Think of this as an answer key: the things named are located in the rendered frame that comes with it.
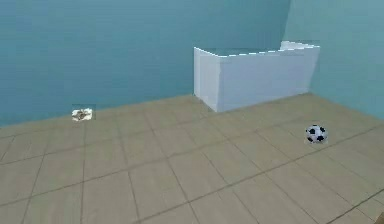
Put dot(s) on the white bathtub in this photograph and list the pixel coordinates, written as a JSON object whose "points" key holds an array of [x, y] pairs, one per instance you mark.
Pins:
{"points": [[260, 80]]}

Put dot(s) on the white crumpled cloth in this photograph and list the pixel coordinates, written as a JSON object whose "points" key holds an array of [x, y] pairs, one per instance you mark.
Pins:
{"points": [[81, 114]]}

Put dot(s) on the black and white ball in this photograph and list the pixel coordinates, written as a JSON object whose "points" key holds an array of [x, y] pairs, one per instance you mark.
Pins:
{"points": [[315, 134]]}

